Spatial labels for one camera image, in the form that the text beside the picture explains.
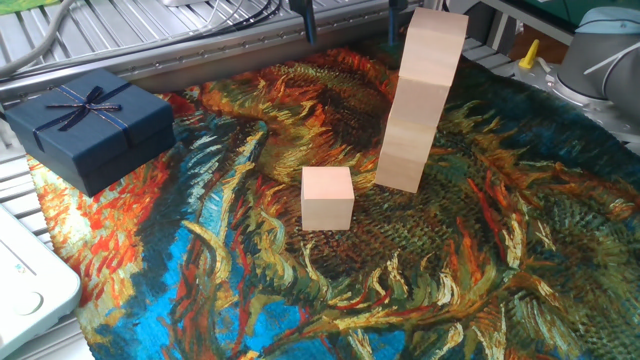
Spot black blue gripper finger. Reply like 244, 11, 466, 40
288, 0, 319, 46
387, 0, 409, 47

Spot plain wooden cube block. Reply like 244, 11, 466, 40
388, 75, 451, 129
378, 117, 439, 165
399, 7, 470, 87
300, 166, 356, 232
374, 151, 427, 195

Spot yellow plastic piece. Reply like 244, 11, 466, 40
517, 38, 542, 71

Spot navy gift box with ribbon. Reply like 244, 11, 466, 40
4, 68, 177, 198

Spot sunflower painting print cloth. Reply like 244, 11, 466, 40
27, 24, 640, 360

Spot green printed cloth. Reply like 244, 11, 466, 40
0, 0, 62, 15

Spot white electronic device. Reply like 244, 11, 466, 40
0, 204, 84, 359

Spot thin black cables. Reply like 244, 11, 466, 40
124, 0, 284, 49

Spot aluminium slotted rail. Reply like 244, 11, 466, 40
0, 0, 426, 101

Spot thick grey cable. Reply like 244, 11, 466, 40
0, 0, 79, 79

